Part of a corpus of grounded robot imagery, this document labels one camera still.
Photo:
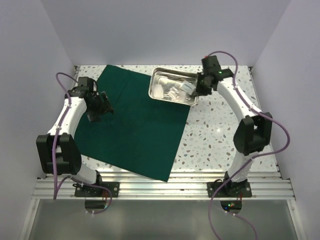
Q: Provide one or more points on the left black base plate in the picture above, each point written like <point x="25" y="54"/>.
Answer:
<point x="84" y="191"/>

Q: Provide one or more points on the white gauze pad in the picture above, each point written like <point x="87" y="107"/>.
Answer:
<point x="157" y="91"/>
<point x="183" y="97"/>

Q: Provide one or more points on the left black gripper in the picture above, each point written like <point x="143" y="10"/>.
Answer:
<point x="105" y="107"/>

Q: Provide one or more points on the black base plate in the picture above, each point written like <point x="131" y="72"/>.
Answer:
<point x="84" y="191"/>
<point x="230" y="190"/>

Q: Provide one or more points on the green surgical drape cloth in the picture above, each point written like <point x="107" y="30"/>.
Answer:
<point x="142" y="135"/>

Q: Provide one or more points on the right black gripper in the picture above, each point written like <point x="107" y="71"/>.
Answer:
<point x="199" y="91"/>

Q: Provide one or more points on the white labelled packet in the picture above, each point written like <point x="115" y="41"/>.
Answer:
<point x="188" y="87"/>

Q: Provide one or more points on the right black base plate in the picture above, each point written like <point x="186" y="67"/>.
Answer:
<point x="230" y="190"/>

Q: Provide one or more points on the stainless steel tray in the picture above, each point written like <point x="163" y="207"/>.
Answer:
<point x="163" y="77"/>

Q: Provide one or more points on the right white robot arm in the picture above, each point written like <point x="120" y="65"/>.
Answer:
<point x="253" y="132"/>

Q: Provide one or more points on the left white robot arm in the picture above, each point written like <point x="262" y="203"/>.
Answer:
<point x="57" y="149"/>

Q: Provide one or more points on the metal surgical scissors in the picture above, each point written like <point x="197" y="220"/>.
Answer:
<point x="169" y="94"/>

